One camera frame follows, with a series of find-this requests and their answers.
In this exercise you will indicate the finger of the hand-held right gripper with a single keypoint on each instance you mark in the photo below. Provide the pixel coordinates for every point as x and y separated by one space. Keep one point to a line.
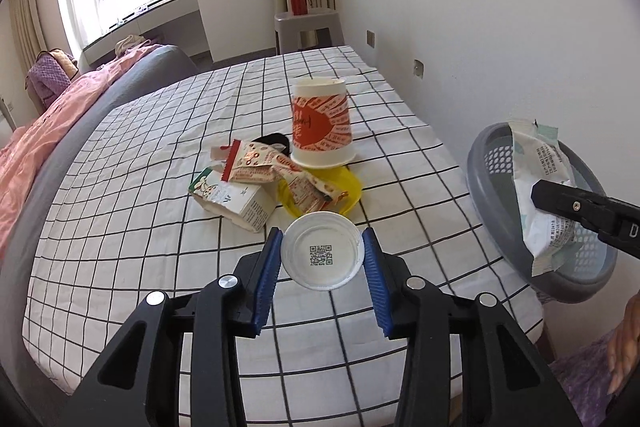
622 237
575 206

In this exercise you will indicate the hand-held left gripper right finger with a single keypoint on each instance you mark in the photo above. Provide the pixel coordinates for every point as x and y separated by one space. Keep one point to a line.
375 278

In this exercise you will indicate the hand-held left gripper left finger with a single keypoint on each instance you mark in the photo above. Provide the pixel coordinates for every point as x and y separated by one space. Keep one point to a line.
267 278

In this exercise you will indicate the white wet wipes packet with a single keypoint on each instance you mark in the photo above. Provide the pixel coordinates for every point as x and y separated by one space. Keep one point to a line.
540 157

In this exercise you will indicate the white round plastic lid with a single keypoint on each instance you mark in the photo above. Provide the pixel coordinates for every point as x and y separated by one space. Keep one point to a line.
320 232

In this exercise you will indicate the small white green carton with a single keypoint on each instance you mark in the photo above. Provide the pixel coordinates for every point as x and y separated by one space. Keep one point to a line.
240 207

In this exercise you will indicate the grey perforated plastic basket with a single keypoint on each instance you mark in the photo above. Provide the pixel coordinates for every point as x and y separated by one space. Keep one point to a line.
495 207

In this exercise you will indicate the orange snack wrapper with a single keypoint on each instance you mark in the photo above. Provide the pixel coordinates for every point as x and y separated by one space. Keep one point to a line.
305 187

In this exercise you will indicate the red white snack wrapper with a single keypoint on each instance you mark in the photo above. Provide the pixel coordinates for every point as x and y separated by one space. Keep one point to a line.
252 162

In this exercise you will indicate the black elastic band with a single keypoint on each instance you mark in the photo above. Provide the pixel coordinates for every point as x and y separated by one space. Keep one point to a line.
275 139

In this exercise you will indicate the orange white paper cup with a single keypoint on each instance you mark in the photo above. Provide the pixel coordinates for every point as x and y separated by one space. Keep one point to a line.
320 122

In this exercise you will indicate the person's right hand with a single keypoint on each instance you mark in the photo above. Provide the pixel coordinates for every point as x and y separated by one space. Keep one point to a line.
625 352

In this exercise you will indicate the purple fleece pants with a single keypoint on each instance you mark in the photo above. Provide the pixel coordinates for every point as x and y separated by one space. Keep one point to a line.
580 372

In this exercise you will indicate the white black checkered sheet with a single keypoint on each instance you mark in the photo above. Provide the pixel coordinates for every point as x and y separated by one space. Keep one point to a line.
150 167

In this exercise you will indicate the grey bed cover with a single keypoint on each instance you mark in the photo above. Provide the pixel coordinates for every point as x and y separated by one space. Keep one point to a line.
155 67

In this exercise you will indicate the grey plastic stool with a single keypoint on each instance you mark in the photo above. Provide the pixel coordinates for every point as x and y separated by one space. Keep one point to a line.
310 24

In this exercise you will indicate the pink blanket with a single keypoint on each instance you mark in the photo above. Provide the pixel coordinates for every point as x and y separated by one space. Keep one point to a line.
55 117

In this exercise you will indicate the beige cloth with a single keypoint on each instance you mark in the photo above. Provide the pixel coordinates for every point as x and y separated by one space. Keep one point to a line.
132 44

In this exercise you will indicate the white window ledge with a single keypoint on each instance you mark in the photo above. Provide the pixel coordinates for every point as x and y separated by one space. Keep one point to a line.
150 22

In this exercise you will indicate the yellow pillow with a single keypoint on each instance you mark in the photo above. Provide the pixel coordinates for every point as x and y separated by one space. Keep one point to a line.
65 59

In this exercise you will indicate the wall socket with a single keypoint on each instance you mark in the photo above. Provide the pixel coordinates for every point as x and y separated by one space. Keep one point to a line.
370 38
419 68

